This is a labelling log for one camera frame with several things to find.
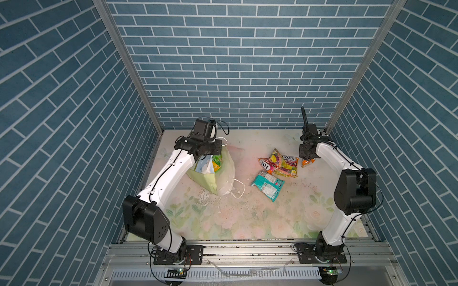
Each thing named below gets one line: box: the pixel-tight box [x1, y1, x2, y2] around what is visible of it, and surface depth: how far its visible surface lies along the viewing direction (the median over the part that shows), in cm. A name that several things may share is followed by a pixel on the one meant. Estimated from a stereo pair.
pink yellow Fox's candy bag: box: [257, 147, 284, 175], surface depth 101 cm
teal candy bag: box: [250, 169, 286, 202], surface depth 93 cm
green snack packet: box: [211, 154, 222, 174], surface depth 93 cm
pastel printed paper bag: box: [186, 145, 236, 196], surface depth 81 cm
